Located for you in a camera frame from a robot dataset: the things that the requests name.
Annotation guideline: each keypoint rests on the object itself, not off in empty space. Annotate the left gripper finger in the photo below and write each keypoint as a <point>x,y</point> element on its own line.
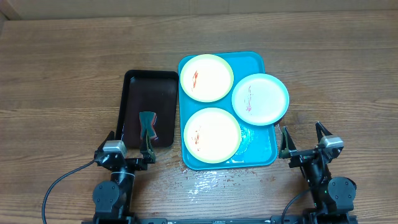
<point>110,137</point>
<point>147,151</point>

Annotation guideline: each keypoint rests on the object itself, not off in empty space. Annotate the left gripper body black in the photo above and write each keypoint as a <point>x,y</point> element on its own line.
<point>134,165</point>

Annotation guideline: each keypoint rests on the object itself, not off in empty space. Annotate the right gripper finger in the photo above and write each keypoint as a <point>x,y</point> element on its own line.
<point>322,134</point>
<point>287,147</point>

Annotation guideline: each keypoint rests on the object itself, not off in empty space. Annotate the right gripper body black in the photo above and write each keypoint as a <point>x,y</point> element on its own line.
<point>301,156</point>

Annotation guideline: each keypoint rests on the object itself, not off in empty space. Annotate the orange and green sponge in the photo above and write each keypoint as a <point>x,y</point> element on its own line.
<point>147,120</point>

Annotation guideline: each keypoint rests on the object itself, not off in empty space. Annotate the light blue plate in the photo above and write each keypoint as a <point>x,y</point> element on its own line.
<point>260,99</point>

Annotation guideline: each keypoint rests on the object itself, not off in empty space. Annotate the yellow plate bottom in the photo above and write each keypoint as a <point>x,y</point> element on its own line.
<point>212,135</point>

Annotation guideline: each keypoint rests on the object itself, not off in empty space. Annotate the yellow plate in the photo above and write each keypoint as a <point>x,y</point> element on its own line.
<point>206,78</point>
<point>212,135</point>

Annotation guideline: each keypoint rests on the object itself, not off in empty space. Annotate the yellow plate top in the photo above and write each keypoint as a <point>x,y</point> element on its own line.
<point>206,78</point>

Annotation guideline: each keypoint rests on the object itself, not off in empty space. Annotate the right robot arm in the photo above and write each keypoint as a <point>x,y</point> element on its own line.
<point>333,197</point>

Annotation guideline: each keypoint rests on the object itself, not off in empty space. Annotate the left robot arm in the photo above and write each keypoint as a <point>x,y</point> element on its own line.
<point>113,198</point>

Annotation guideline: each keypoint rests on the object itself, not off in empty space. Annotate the teal plastic tray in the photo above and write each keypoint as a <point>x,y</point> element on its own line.
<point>258,146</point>

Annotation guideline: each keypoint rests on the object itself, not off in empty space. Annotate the black rectangular tray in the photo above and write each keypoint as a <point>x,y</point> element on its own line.
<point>148,90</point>

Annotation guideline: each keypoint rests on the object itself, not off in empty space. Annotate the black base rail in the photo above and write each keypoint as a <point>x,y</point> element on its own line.
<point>217,221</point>

